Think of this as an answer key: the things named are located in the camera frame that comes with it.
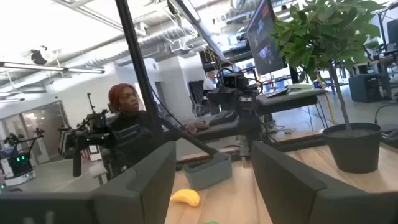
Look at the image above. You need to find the white mobile robot unit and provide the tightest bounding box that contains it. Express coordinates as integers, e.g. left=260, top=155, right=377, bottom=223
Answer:
left=0, top=126, right=45, bottom=187

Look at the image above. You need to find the grey plastic bin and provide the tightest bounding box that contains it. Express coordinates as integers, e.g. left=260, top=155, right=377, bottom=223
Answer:
left=182, top=152, right=233, bottom=191

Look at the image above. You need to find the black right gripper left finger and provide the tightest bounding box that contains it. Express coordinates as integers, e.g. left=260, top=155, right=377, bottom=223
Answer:
left=90, top=141, right=177, bottom=224

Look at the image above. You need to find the black office chair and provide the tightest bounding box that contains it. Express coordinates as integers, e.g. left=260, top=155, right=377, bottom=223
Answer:
left=188, top=80, right=206, bottom=116

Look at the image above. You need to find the yellow toy banana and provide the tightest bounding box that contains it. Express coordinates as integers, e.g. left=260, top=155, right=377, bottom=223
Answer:
left=170, top=189, right=201, bottom=207

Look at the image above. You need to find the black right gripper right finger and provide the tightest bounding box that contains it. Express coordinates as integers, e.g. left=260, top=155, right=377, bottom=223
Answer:
left=251, top=141, right=328, bottom=224

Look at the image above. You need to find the black computer monitor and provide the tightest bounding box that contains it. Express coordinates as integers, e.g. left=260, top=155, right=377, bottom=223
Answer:
left=246, top=0, right=287, bottom=76

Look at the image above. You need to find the person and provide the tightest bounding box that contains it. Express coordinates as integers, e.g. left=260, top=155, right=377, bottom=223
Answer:
left=203, top=71, right=218, bottom=91
left=108, top=83, right=210, bottom=170

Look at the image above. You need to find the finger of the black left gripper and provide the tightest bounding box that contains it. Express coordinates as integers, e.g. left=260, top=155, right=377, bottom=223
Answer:
left=208, top=109, right=239, bottom=127

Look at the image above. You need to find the black ceiling camera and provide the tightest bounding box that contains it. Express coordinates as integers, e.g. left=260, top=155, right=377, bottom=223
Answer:
left=30, top=45, right=50, bottom=65

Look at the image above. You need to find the dark grey desk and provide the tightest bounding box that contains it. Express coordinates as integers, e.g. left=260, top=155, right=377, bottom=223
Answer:
left=174, top=88, right=328, bottom=142

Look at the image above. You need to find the long ceiling light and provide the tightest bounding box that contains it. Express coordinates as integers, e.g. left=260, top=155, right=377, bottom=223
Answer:
left=0, top=61, right=106, bottom=75

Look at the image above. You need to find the black cabinet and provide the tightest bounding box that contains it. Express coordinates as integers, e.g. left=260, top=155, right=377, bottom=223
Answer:
left=348, top=72, right=393, bottom=103

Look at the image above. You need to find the green potted plant black pot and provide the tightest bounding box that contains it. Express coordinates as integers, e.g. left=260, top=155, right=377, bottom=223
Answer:
left=271, top=0, right=388, bottom=174

